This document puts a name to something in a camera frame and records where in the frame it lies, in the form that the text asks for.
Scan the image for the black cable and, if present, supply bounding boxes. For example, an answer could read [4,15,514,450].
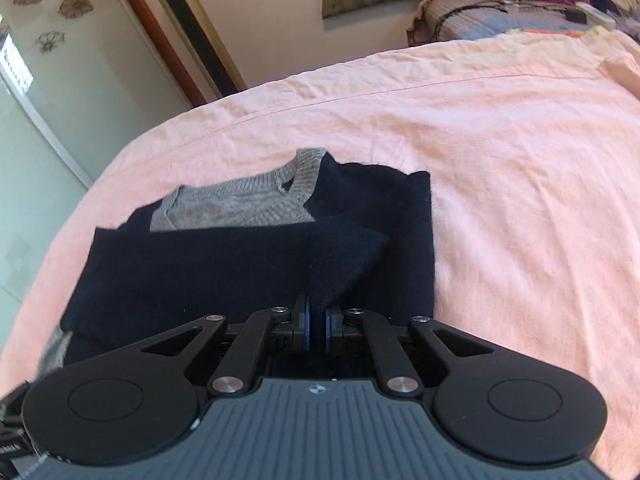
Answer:
[438,0,531,28]

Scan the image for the frosted glass flower wardrobe door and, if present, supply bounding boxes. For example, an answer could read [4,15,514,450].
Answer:
[0,0,201,361]

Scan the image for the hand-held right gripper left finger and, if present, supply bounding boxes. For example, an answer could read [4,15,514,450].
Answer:
[140,294,315,399]

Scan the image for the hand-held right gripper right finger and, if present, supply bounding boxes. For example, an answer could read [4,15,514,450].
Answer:
[324,305,482,400]

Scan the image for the navy and grey knit sweater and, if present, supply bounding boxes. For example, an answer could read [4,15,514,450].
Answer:
[37,147,437,377]

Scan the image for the gold tower fan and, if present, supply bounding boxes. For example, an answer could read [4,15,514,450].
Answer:
[145,0,249,102]

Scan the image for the pink bed sheet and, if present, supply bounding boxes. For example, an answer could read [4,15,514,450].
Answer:
[0,29,640,477]

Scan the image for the grey blue striped knit blanket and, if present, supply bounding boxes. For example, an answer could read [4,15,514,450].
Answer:
[406,0,623,47]

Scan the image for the brown wooden wardrobe frame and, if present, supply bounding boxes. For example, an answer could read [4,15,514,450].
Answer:
[104,0,209,109]

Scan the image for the white remote control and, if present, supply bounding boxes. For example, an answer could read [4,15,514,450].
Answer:
[575,2,615,25]

